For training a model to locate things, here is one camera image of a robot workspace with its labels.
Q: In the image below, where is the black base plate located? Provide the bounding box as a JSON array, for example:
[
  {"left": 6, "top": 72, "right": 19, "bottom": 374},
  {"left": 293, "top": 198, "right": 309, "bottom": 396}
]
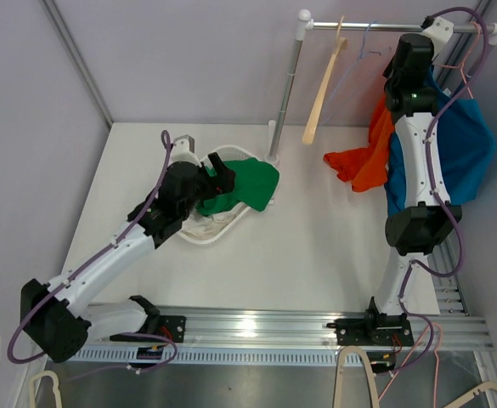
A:
[
  {"left": 328, "top": 314, "right": 415, "bottom": 347},
  {"left": 139, "top": 315, "right": 187, "bottom": 343}
]

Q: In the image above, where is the beige hanger at corner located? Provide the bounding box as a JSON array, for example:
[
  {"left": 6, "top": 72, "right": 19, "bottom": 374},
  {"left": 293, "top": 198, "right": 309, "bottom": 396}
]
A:
[{"left": 445, "top": 382, "right": 497, "bottom": 408}]

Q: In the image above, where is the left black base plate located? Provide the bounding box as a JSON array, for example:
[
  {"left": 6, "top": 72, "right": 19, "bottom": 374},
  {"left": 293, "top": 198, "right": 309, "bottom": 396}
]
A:
[{"left": 139, "top": 315, "right": 187, "bottom": 343}]

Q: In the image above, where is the white t shirt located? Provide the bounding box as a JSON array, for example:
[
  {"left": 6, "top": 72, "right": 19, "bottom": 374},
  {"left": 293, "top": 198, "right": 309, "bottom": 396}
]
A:
[{"left": 181, "top": 213, "right": 236, "bottom": 241}]

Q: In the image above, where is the aluminium mounting rail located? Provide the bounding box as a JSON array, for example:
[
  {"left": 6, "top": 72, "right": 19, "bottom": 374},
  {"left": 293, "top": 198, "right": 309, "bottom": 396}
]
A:
[{"left": 30, "top": 237, "right": 495, "bottom": 367}]

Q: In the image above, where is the green t shirt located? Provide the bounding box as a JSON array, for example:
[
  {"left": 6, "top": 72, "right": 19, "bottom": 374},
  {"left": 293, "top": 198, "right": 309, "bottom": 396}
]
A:
[{"left": 196, "top": 157, "right": 280, "bottom": 217}]

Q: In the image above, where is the white plastic basket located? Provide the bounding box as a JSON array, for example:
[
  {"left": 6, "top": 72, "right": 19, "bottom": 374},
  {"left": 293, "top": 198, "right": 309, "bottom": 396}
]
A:
[{"left": 178, "top": 144, "right": 280, "bottom": 246}]

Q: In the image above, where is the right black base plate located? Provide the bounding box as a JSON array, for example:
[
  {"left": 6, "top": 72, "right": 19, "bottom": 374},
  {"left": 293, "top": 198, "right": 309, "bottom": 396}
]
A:
[{"left": 328, "top": 314, "right": 415, "bottom": 347}]

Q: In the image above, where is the blue t shirt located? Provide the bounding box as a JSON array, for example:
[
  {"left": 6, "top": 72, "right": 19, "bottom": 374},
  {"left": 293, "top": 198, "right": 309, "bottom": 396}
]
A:
[{"left": 384, "top": 63, "right": 497, "bottom": 218}]

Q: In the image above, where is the beige plastic hanger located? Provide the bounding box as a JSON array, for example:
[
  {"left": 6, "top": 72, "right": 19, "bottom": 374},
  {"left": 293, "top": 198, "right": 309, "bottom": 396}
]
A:
[{"left": 302, "top": 16, "right": 347, "bottom": 145}]

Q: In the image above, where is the metal clothes rack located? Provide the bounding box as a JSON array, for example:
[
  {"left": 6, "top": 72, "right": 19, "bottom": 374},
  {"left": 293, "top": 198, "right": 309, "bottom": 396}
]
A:
[{"left": 263, "top": 4, "right": 497, "bottom": 167}]

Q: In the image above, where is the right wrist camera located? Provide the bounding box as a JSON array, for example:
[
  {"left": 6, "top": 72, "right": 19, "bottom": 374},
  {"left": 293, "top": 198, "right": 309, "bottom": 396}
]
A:
[{"left": 421, "top": 16, "right": 455, "bottom": 58}]

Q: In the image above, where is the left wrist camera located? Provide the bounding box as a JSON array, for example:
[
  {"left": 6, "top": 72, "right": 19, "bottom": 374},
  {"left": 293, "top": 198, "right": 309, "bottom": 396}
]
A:
[{"left": 171, "top": 134, "right": 199, "bottom": 165}]

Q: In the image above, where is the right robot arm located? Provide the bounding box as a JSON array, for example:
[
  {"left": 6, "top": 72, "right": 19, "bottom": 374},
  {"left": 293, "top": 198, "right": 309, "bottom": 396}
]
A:
[{"left": 361, "top": 33, "right": 461, "bottom": 345}]

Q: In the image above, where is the orange t shirt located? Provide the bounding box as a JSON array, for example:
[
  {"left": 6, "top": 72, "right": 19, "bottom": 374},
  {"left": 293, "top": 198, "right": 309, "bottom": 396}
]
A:
[{"left": 323, "top": 94, "right": 395, "bottom": 193}]

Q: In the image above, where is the beige hanger at left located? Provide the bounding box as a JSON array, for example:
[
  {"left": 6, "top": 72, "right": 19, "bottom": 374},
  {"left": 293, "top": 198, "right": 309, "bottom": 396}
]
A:
[{"left": 27, "top": 369, "right": 65, "bottom": 408}]

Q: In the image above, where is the light blue wire hanger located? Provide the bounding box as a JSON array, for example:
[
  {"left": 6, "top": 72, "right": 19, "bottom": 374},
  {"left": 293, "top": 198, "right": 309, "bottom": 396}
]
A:
[{"left": 319, "top": 20, "right": 392, "bottom": 126}]

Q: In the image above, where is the pink wire hanger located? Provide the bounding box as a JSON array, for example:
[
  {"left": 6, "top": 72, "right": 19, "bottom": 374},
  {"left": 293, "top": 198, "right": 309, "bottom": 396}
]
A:
[{"left": 435, "top": 21, "right": 483, "bottom": 99}]

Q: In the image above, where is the beige hanger on floor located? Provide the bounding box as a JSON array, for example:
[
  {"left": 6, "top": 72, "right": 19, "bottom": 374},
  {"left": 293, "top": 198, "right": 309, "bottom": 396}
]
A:
[{"left": 332, "top": 346, "right": 380, "bottom": 407}]

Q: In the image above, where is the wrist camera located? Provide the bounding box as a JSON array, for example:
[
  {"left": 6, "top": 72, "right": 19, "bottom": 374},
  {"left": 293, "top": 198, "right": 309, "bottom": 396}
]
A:
[
  {"left": 171, "top": 134, "right": 199, "bottom": 165},
  {"left": 421, "top": 16, "right": 455, "bottom": 58}
]

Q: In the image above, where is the pink hanger on floor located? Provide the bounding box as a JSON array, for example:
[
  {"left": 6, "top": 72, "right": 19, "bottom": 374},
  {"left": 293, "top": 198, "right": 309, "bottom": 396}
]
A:
[{"left": 378, "top": 323, "right": 444, "bottom": 408}]

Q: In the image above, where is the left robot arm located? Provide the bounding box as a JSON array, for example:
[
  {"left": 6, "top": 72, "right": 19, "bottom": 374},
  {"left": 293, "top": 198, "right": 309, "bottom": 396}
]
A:
[{"left": 20, "top": 153, "right": 236, "bottom": 363}]

